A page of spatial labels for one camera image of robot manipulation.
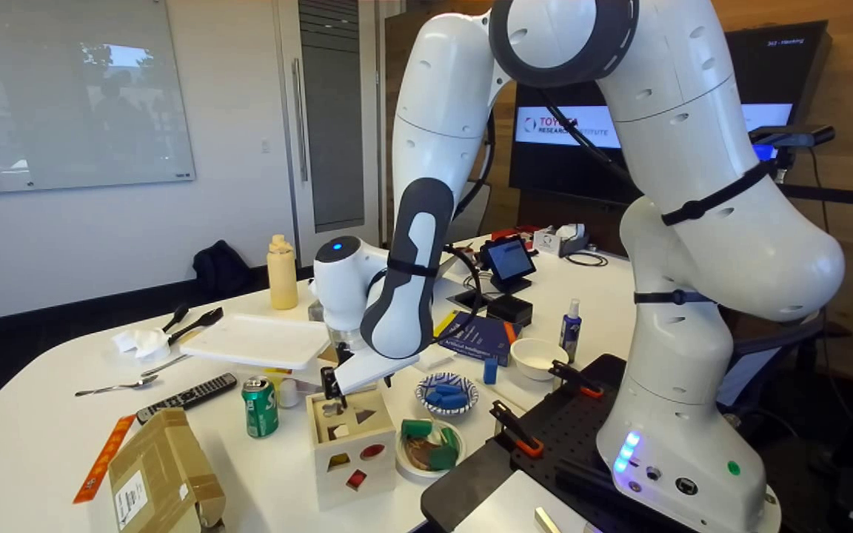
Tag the blue patterned bowl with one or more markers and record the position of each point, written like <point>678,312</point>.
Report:
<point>446,396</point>

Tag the bowl with green orange items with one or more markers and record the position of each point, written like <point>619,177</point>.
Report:
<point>426,449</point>

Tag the cardboard box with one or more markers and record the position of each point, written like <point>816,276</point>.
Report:
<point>163,482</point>

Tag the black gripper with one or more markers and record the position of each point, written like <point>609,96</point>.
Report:
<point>357,370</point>

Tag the black orange clamp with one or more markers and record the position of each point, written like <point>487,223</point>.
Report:
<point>518,438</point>

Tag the black backpack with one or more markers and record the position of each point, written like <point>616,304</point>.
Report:
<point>221,270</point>

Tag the white square plate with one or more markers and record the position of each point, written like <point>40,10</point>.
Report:
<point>259,343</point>

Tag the wall monitor screen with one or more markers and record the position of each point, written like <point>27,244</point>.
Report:
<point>564,142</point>

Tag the black spatula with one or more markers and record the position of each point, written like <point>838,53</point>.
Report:
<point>209,318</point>

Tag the green soda can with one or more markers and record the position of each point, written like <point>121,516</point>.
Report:
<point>261,417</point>

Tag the door with frosted glass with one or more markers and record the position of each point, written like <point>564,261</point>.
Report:
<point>333,119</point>

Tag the wooden shape sorter box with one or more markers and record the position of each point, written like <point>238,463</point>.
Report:
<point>354,449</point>

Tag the blue marker bottle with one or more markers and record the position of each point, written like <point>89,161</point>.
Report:
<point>570,334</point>

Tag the orange ruler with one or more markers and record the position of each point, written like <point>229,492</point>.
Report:
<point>102,461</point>

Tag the small tablet on stand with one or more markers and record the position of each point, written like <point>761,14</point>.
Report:
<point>511,264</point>

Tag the white small bowl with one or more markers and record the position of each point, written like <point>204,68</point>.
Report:
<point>535,358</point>

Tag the metal fork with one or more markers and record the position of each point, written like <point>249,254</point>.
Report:
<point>126,386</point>

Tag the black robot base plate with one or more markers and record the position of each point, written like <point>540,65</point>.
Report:
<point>554,447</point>

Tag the yellow mustard bottle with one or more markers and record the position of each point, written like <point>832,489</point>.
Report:
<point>281,275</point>

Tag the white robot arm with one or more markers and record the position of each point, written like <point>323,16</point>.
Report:
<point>708,229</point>

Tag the whiteboard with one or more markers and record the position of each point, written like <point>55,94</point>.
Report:
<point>89,96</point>

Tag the dark blue book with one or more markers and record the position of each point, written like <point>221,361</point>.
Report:
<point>477,337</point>

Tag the black remote control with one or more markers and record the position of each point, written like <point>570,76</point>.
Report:
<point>189,399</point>

